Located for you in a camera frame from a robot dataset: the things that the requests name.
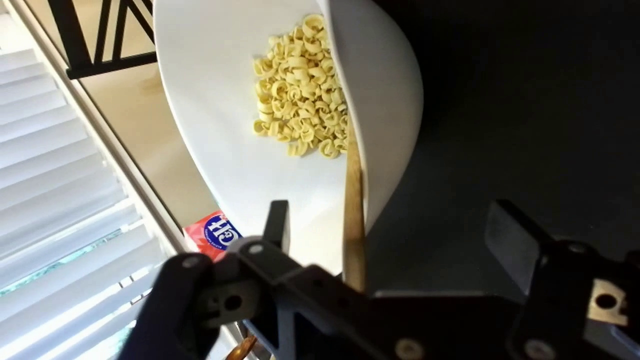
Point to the pink C&H sugar box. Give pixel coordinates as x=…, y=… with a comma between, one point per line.
x=213, y=236

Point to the brown wooden spoon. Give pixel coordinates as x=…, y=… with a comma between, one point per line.
x=241, y=348

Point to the round black table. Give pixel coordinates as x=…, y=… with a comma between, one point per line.
x=533, y=100

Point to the yellow macaroni pasta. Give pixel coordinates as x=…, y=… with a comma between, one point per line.
x=301, y=86

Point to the black metal dining chair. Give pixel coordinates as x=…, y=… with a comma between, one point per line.
x=111, y=62

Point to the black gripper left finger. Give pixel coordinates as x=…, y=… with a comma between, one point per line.
x=172, y=301

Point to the white vertical window blinds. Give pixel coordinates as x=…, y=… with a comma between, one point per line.
x=52, y=200

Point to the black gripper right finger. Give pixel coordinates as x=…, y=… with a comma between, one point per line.
x=566, y=292

